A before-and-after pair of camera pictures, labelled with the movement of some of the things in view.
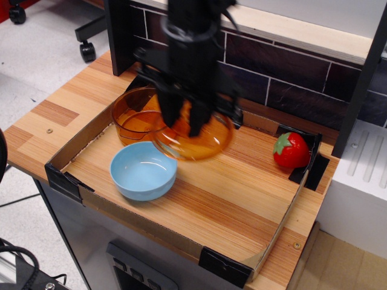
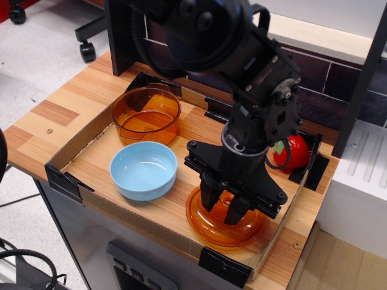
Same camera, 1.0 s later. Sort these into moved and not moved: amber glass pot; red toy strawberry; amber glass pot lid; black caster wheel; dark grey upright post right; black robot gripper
Moved: amber glass pot lid; black robot gripper
Not moved: red toy strawberry; black caster wheel; amber glass pot; dark grey upright post right
